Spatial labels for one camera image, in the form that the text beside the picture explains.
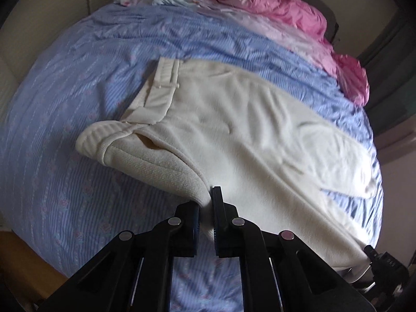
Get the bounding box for cream white pants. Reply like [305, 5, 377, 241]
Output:
[76, 58, 376, 282]

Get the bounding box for blue floral striped bedsheet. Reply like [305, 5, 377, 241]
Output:
[0, 3, 384, 312]

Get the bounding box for dark green curtain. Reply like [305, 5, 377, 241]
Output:
[359, 10, 415, 135]

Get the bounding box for pink satin quilt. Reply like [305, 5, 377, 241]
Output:
[215, 0, 369, 106]

